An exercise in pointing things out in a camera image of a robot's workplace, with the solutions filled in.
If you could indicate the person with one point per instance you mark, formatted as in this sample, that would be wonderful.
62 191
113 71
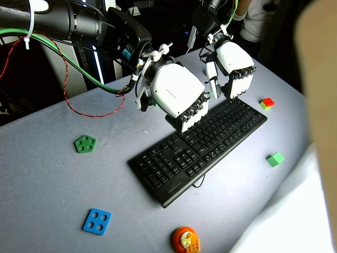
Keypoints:
256 18

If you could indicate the white zip tie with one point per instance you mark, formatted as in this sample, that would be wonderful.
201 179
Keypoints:
31 23

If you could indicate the white sheet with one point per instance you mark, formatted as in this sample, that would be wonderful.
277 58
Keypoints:
289 216

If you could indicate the beige blurred post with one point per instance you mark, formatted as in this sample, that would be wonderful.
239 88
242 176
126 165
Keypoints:
321 79

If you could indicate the blue square block with holes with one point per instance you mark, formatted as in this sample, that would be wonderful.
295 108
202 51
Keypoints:
97 222

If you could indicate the grey table cloth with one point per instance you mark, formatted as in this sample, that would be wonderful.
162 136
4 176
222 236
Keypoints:
52 184

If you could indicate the green cube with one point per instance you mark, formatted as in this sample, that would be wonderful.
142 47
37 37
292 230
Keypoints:
276 159

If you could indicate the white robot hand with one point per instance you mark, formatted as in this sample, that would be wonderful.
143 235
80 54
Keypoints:
176 87
233 59

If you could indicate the green pentagon block with holes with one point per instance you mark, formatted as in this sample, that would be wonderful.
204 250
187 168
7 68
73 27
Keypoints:
85 144

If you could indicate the orange toy cake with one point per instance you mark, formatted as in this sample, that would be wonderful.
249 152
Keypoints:
185 239

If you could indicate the black computer keyboard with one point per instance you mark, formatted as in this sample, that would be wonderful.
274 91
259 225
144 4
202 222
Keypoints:
184 158

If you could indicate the red and green brick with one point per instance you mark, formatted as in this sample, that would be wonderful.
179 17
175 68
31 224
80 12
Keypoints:
267 103

